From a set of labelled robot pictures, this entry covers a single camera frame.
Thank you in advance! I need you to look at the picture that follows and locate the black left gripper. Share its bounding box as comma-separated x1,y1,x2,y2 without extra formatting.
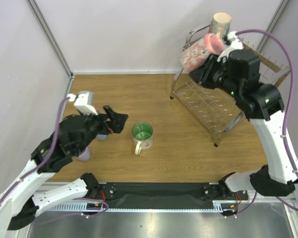
75,105,129,154

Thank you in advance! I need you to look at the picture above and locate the pink ceramic mug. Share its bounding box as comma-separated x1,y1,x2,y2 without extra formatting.
180,33,224,72

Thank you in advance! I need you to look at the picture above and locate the green interior white mug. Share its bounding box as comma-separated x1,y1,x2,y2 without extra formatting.
132,122,153,155

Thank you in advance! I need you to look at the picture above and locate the cream patterned ceramic mug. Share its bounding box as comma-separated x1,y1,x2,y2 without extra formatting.
209,12,232,38

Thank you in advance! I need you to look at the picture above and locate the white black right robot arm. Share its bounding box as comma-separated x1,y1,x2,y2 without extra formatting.
189,49,298,199

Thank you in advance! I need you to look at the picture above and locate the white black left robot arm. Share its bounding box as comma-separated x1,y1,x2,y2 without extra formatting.
0,105,129,232

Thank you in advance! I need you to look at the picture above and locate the blue plastic cup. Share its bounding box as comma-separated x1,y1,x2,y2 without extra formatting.
96,134,107,141

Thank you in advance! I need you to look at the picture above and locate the lilac plastic cup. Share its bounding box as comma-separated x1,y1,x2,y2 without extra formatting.
77,147,91,162

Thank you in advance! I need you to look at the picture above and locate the white object bottom left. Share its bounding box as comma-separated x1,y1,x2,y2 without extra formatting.
0,199,13,238

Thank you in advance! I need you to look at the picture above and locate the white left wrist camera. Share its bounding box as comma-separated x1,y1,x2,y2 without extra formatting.
67,91,98,115

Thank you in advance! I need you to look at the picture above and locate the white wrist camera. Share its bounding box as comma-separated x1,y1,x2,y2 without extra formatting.
67,91,98,115
217,31,244,62

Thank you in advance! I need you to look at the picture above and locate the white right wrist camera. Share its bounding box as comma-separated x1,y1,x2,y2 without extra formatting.
217,31,244,62

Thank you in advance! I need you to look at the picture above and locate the steel wire dish rack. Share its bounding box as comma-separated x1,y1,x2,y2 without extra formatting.
169,23,293,147

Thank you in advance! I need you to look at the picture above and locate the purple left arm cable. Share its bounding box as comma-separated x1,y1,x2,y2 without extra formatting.
0,97,73,216

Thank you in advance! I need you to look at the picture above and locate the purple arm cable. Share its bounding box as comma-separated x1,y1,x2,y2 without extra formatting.
234,29,298,214
0,97,73,216

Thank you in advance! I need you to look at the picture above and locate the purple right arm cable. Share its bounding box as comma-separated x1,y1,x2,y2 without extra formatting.
234,29,298,214

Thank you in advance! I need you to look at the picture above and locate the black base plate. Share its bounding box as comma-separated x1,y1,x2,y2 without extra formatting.
95,182,248,203

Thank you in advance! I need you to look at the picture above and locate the aluminium slotted rail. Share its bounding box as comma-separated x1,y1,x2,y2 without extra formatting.
48,200,248,213

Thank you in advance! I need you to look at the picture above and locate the aluminium right corner post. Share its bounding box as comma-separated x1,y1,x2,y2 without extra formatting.
256,0,291,53

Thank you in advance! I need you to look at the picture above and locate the aluminium corner post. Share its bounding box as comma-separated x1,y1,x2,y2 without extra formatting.
256,0,291,53
26,0,74,79

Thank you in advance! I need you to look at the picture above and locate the aluminium left corner post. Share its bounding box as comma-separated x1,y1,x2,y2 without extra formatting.
26,0,74,79

